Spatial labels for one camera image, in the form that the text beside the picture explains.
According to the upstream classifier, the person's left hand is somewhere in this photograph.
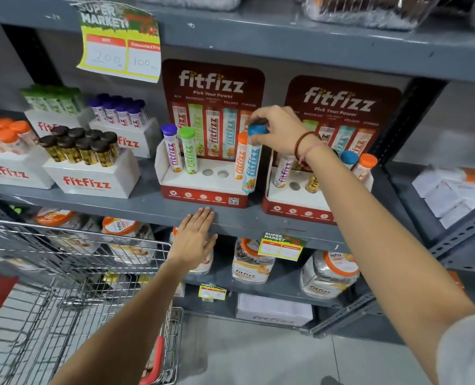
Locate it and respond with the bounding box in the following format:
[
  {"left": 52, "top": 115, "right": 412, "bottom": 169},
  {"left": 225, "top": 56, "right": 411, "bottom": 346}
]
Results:
[{"left": 169, "top": 207, "right": 219, "bottom": 273}]

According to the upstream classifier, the person's right hand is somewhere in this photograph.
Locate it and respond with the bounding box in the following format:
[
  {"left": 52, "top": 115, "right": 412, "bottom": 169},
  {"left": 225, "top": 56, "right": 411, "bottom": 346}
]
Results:
[{"left": 247, "top": 106, "right": 322, "bottom": 157}]

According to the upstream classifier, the blue cap tablet tube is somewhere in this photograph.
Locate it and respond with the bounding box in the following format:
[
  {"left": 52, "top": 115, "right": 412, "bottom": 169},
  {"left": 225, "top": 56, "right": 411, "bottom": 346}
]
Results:
[
  {"left": 339, "top": 150, "right": 359, "bottom": 171},
  {"left": 242, "top": 125, "right": 269, "bottom": 195}
]

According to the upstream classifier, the person's left forearm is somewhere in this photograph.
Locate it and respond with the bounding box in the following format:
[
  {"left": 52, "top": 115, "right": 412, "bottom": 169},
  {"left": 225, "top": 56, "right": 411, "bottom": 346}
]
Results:
[{"left": 51, "top": 258, "right": 198, "bottom": 385}]

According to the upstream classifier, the person's right forearm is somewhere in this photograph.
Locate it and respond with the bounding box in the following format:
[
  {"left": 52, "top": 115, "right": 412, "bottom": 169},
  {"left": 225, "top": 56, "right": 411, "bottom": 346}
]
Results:
[{"left": 303, "top": 145, "right": 475, "bottom": 383}]

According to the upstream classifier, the orange lid plastic jar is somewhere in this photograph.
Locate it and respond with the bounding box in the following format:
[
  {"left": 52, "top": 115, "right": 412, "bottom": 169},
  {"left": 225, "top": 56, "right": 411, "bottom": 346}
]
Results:
[
  {"left": 101, "top": 216, "right": 156, "bottom": 265},
  {"left": 300, "top": 251, "right": 360, "bottom": 300},
  {"left": 169, "top": 226, "right": 215, "bottom": 275},
  {"left": 232, "top": 237, "right": 276, "bottom": 284},
  {"left": 35, "top": 208, "right": 102, "bottom": 255}
]

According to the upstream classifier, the orange cap tablet tube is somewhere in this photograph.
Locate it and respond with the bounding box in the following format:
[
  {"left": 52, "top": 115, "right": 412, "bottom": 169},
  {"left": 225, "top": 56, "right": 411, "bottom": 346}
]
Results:
[
  {"left": 233, "top": 132, "right": 249, "bottom": 181},
  {"left": 353, "top": 153, "right": 378, "bottom": 183}
]

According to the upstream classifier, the white purple tablet tube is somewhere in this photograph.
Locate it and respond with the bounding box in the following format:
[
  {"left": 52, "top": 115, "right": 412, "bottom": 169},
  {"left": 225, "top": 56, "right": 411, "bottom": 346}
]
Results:
[{"left": 273, "top": 154, "right": 296, "bottom": 189}]

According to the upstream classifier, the small yellow price tag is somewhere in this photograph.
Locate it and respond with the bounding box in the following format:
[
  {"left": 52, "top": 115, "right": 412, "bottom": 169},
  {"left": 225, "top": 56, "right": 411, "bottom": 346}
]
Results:
[{"left": 198, "top": 283, "right": 227, "bottom": 302}]

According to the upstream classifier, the yellow shelf price tag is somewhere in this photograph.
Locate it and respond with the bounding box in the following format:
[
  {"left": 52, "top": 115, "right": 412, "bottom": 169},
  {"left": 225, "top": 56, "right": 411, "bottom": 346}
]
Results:
[{"left": 258, "top": 231, "right": 307, "bottom": 262}]

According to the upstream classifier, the green cap tablet tube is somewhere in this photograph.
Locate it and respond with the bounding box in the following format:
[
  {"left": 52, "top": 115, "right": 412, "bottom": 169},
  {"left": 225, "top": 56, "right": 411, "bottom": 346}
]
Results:
[{"left": 178, "top": 127, "right": 199, "bottom": 175}]

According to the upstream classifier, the purple cap tablet tube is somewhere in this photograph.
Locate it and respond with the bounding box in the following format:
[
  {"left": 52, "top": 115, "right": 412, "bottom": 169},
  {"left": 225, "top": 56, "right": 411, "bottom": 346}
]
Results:
[{"left": 161, "top": 124, "right": 184, "bottom": 174}]

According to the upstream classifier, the red cardboard display stand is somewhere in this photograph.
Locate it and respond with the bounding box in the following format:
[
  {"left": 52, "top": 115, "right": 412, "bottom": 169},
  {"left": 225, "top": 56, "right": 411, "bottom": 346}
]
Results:
[
  {"left": 261, "top": 75, "right": 403, "bottom": 226},
  {"left": 155, "top": 59, "right": 266, "bottom": 209}
]

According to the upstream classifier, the flat white cardboard box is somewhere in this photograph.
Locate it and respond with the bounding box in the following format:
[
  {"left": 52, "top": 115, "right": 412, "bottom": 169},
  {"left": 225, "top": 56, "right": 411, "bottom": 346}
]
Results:
[{"left": 236, "top": 293, "right": 314, "bottom": 327}]

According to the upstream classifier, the white cardboard display box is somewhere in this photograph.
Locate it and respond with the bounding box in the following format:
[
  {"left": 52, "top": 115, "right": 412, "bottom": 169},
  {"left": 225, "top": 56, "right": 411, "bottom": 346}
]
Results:
[
  {"left": 89, "top": 118, "right": 162, "bottom": 159},
  {"left": 0, "top": 146, "right": 55, "bottom": 190},
  {"left": 24, "top": 108, "right": 95, "bottom": 137},
  {"left": 43, "top": 148, "right": 140, "bottom": 199}
]

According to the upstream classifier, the grey metal shelf rack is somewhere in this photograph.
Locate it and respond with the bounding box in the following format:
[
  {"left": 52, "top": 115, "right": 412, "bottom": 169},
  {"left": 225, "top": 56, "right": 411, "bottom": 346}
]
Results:
[{"left": 0, "top": 0, "right": 475, "bottom": 345}]

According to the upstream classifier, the group of brown capped tubes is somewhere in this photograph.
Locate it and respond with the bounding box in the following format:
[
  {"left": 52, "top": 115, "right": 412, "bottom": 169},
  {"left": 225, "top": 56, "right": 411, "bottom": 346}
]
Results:
[{"left": 38, "top": 125, "right": 120, "bottom": 168}]

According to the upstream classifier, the group of purple capped tubes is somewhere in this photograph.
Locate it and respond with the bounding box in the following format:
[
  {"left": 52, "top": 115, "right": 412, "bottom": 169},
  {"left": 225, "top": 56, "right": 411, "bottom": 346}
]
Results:
[{"left": 87, "top": 93, "right": 148, "bottom": 129}]

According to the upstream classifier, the clear plastic wrapped package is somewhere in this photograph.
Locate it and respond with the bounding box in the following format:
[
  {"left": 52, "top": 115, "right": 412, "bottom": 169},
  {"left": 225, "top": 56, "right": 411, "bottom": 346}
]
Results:
[
  {"left": 303, "top": 0, "right": 442, "bottom": 31},
  {"left": 133, "top": 0, "right": 243, "bottom": 11}
]

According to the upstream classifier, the large yellow price sign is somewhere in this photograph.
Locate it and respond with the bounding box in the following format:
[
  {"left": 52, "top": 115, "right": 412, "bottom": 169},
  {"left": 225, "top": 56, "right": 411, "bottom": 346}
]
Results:
[{"left": 70, "top": 1, "right": 162, "bottom": 84}]

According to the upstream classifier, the group of green capped tubes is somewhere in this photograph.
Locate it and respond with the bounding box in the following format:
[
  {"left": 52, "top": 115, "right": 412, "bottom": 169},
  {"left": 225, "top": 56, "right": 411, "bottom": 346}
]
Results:
[{"left": 20, "top": 85, "right": 86, "bottom": 116}]

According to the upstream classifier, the pile of white packets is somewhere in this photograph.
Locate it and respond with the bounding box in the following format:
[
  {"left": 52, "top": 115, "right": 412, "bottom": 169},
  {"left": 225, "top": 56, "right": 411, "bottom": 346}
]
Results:
[{"left": 412, "top": 166, "right": 475, "bottom": 230}]

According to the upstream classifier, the group of orange capped tubes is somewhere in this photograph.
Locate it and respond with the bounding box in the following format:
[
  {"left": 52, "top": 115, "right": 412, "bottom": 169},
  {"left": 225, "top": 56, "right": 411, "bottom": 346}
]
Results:
[{"left": 0, "top": 116, "right": 37, "bottom": 155}]

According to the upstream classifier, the grey sleeve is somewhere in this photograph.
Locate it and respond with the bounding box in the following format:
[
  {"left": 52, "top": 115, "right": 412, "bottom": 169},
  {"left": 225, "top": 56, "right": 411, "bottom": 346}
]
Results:
[{"left": 436, "top": 314, "right": 475, "bottom": 385}]

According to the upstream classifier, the red thread bracelet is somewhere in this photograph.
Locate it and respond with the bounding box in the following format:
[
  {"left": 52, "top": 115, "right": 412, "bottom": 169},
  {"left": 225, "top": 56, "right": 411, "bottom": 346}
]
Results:
[{"left": 294, "top": 131, "right": 322, "bottom": 161}]

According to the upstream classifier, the pink thread bracelet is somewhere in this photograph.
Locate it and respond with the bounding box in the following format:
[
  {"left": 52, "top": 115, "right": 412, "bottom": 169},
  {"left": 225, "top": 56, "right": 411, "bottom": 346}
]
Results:
[{"left": 299, "top": 141, "right": 331, "bottom": 170}]

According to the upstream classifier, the metal wire shopping cart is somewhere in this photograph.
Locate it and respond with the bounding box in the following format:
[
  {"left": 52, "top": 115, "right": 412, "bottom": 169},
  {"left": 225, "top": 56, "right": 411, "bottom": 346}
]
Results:
[{"left": 0, "top": 196, "right": 184, "bottom": 385}]

